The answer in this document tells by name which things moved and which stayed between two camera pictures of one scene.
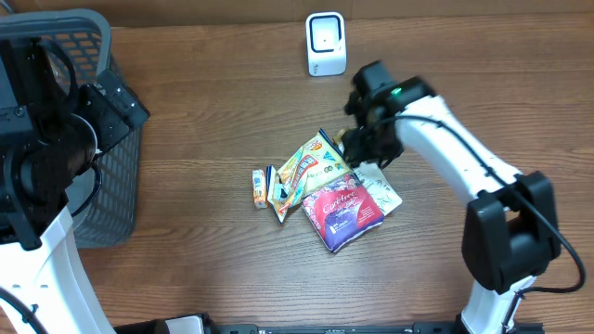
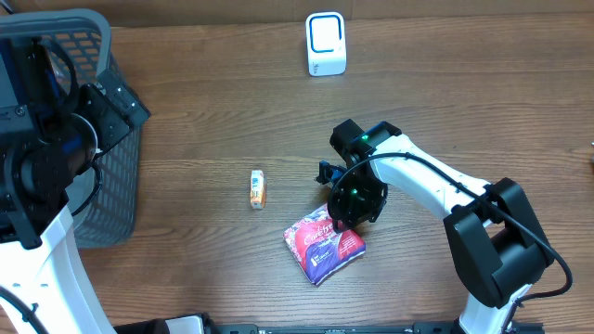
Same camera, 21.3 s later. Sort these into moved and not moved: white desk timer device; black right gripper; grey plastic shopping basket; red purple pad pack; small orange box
Moved: red purple pad pack; black right gripper
Not moved: small orange box; grey plastic shopping basket; white desk timer device
